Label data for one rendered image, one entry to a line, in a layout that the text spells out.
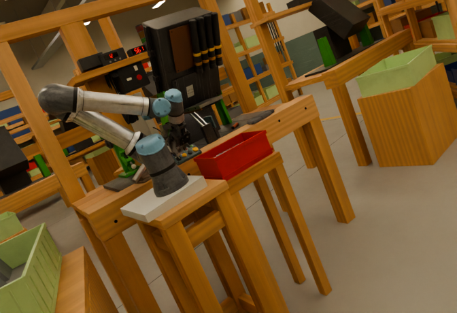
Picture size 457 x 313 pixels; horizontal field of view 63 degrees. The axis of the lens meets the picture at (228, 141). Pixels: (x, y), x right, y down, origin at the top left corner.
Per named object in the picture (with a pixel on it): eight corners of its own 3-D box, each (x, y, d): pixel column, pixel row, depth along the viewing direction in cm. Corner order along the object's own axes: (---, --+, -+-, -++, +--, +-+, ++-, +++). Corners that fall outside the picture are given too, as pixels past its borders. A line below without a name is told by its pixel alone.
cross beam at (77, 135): (228, 77, 288) (223, 66, 286) (61, 150, 226) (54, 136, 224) (224, 78, 292) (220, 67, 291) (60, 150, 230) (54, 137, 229)
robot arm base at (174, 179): (194, 179, 153) (183, 158, 151) (163, 199, 146) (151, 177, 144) (180, 177, 166) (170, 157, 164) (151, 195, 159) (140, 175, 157)
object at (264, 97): (305, 93, 873) (270, -2, 831) (232, 135, 731) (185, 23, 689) (288, 97, 916) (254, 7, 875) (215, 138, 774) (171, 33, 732)
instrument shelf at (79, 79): (203, 38, 255) (200, 32, 254) (75, 84, 212) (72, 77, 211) (188, 47, 276) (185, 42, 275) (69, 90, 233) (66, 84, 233)
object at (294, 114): (320, 115, 241) (312, 94, 238) (103, 243, 170) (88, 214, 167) (305, 117, 253) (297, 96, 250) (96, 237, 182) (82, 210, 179)
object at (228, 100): (230, 105, 1308) (222, 84, 1294) (245, 100, 1246) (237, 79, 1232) (205, 117, 1235) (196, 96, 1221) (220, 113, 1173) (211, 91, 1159)
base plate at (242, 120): (277, 111, 241) (276, 107, 241) (122, 194, 189) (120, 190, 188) (242, 117, 277) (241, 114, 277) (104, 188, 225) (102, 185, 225)
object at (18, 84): (258, 107, 290) (209, -16, 273) (71, 203, 220) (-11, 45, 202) (251, 109, 298) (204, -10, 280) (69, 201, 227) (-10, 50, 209)
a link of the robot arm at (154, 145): (151, 175, 146) (135, 145, 143) (145, 172, 159) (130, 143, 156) (178, 160, 150) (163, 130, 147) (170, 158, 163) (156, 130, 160)
